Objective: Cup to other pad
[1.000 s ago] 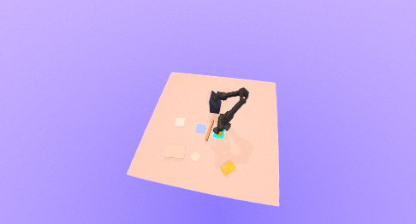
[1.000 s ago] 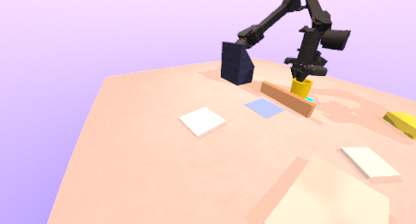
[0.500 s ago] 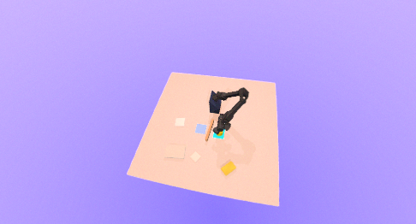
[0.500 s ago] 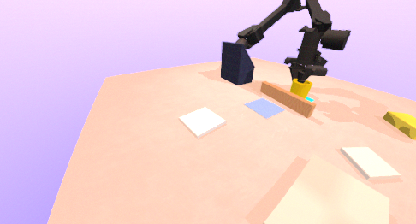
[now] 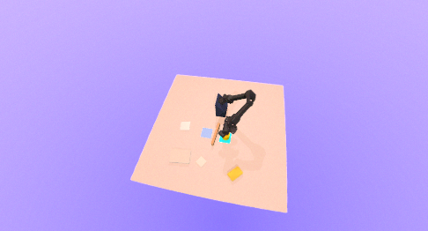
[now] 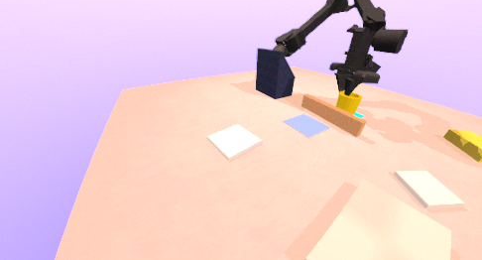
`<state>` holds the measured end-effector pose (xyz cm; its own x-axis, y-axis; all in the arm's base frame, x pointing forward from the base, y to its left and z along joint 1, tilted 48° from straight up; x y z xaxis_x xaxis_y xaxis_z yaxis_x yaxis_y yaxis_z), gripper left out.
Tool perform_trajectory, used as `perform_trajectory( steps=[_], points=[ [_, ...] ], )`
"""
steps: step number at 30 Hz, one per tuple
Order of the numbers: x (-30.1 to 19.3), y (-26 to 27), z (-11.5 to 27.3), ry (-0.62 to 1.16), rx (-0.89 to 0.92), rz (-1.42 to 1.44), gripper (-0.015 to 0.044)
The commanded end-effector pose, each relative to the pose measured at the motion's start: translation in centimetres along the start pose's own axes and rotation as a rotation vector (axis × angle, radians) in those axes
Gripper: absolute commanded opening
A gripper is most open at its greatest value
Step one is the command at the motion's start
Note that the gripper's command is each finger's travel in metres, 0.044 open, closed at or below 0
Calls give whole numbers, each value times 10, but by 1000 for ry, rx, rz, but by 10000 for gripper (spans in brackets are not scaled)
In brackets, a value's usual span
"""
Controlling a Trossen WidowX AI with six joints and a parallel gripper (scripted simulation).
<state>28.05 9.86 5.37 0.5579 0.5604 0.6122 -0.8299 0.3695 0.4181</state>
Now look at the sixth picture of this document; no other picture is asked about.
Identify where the orange curved bar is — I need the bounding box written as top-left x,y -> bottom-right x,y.
301,94 -> 367,137

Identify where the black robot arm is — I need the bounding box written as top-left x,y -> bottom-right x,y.
273,0 -> 408,72

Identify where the yellow rectangular block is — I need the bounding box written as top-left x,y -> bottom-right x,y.
444,129 -> 482,163

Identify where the yellow cup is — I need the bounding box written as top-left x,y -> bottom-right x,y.
335,91 -> 362,115

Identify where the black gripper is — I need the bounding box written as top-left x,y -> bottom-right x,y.
329,48 -> 380,97

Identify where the white flat square pad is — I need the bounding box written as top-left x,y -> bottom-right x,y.
207,124 -> 262,161

